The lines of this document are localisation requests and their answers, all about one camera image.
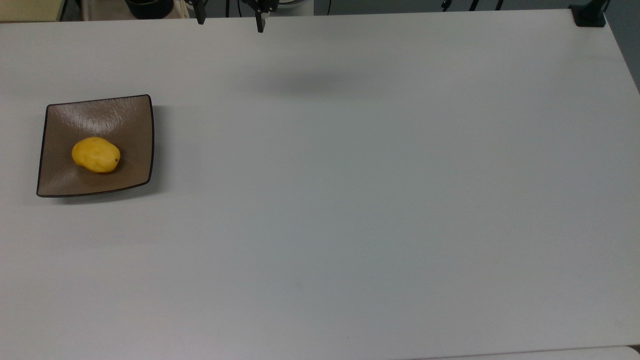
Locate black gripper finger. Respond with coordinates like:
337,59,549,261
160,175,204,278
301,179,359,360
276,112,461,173
240,0,279,34
186,0,208,26

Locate yellow potato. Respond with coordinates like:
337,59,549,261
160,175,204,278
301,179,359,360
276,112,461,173
71,136,122,174

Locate brown square ceramic plate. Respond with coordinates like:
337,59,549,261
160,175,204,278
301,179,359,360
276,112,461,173
36,94,156,198

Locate dark round bucket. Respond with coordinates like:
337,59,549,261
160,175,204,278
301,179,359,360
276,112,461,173
124,0,175,21

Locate yellowish wooden board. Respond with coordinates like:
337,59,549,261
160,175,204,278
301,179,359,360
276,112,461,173
0,0,68,24

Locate black stand legs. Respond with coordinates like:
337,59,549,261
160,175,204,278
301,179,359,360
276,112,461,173
440,0,506,12

